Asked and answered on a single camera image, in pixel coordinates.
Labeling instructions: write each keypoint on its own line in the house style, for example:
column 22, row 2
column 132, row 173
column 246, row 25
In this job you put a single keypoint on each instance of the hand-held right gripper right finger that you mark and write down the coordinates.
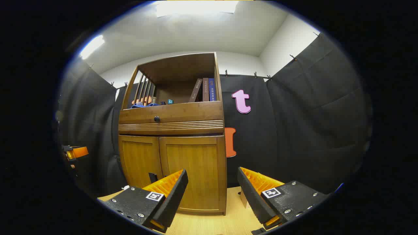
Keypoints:
column 251, row 195

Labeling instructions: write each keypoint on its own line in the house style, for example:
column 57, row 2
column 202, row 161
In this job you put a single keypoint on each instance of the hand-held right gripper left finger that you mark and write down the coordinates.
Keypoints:
column 173, row 195

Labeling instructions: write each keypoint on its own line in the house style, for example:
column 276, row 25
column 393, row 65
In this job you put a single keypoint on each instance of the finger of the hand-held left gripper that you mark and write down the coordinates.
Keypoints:
column 80, row 152

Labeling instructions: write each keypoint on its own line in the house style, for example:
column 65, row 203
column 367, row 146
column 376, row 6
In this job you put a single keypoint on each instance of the wooden shoe cabinet door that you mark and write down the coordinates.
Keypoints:
column 199, row 163
column 138, row 160

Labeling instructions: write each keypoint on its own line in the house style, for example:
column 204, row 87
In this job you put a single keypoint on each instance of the wooden double-door shoe cabinet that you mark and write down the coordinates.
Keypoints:
column 183, row 68

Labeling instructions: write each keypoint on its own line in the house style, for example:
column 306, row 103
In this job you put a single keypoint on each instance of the wooden cabinet drawer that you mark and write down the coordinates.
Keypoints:
column 189, row 112

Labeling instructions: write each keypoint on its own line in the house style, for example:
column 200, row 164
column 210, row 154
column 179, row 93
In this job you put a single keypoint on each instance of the white plush toy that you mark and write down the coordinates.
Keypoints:
column 126, row 187

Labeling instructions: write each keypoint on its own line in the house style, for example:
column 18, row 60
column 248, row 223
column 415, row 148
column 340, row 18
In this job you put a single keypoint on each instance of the black backdrop cloth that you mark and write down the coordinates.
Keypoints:
column 294, row 130

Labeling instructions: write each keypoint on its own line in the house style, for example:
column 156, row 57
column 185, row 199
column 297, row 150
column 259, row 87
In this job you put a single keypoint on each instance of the blue cloth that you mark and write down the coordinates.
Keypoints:
column 145, row 105

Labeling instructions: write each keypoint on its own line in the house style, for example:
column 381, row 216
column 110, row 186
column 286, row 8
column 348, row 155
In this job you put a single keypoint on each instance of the small ceiling light panel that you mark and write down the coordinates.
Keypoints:
column 92, row 46

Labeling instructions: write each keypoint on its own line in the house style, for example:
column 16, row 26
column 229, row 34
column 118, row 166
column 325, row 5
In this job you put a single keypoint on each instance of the brown book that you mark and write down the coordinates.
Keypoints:
column 196, row 91

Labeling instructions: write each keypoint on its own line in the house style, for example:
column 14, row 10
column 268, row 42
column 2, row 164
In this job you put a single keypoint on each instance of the dark maroon book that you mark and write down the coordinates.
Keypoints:
column 205, row 89

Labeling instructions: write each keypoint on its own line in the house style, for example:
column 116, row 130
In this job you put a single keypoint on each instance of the blue book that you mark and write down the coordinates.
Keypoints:
column 212, row 89

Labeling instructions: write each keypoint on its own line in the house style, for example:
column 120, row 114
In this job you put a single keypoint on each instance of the large ceiling light panel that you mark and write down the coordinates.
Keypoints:
column 196, row 8

